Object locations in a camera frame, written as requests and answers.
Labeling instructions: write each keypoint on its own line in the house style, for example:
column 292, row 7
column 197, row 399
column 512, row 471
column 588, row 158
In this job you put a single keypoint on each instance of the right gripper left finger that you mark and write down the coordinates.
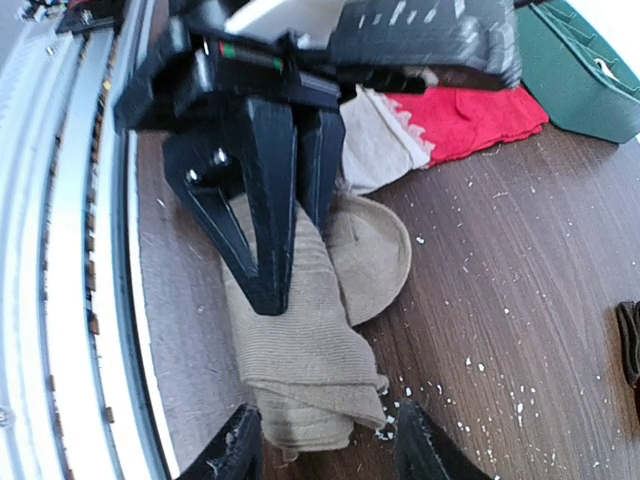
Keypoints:
column 234, row 453

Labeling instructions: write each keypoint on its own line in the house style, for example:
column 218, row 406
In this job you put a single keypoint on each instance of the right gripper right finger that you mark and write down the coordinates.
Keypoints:
column 424, row 451

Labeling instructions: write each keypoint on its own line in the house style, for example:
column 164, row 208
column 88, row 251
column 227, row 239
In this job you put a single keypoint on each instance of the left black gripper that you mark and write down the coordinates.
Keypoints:
column 237, row 176

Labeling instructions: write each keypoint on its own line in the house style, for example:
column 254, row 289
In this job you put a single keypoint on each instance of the red sock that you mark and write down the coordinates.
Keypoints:
column 389, row 135

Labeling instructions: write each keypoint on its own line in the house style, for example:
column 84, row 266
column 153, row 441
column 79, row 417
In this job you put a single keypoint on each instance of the beige sock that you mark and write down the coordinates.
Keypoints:
column 312, row 375

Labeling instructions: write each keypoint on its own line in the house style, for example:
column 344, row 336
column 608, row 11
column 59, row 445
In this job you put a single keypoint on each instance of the green divided organizer tray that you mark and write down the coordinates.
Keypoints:
column 575, row 75

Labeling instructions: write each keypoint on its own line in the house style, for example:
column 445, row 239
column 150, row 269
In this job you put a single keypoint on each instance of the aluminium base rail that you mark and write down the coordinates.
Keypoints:
column 79, row 394

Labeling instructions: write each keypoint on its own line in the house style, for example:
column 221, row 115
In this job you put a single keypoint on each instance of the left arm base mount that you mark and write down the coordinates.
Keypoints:
column 75, row 16

